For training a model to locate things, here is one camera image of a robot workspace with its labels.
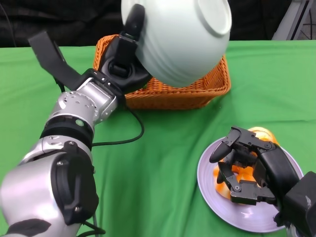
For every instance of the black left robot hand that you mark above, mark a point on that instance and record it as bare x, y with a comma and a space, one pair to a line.
123, 66

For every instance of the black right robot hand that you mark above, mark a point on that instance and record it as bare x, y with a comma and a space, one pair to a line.
274, 168

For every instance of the round orange bun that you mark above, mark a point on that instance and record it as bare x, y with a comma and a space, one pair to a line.
266, 135

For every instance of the orange white twisted bread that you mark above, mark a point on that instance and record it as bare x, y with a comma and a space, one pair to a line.
222, 188

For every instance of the pale grey-green bowl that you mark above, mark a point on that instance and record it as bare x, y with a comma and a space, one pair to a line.
182, 42

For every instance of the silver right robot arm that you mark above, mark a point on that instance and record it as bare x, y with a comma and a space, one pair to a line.
295, 232

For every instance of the orange wicker basket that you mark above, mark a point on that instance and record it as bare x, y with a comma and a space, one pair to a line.
172, 96

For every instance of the lavender plate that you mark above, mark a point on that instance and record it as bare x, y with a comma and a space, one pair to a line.
222, 214

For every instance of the black cloth backdrop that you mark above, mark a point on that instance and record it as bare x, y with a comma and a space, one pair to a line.
61, 22

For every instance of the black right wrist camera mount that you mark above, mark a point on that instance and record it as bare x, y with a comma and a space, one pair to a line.
301, 202

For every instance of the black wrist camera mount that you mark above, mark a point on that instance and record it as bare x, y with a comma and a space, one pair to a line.
301, 202
54, 59

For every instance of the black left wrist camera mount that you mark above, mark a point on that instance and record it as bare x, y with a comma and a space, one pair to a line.
54, 59

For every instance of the grey aluminium frame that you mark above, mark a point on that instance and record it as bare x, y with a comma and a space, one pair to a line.
288, 22

